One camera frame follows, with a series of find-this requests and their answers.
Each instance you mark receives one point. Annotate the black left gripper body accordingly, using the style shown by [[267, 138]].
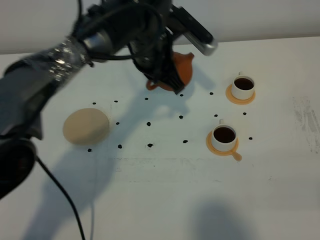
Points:
[[118, 30]]

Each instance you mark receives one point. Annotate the far orange saucer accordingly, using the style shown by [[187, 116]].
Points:
[[236, 101]]

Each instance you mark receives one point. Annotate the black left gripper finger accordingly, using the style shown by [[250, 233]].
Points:
[[170, 77]]

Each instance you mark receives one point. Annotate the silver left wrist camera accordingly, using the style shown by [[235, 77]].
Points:
[[182, 23]]

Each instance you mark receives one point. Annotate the orange saucer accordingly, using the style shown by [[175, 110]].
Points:
[[236, 101], [232, 152]]

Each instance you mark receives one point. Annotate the near white teacup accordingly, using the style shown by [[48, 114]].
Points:
[[223, 137]]

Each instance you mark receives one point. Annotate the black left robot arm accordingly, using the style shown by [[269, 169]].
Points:
[[25, 88]]

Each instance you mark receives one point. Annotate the near orange saucer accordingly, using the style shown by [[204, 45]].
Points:
[[232, 152]]

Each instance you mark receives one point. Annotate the far white teacup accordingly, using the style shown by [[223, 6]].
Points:
[[242, 87]]

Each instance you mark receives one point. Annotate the beige round teapot coaster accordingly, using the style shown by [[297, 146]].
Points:
[[86, 126]]

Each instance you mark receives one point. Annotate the white teacup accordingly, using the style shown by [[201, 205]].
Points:
[[242, 87], [223, 137]]

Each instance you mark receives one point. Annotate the brown clay teapot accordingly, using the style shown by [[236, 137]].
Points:
[[186, 71]]

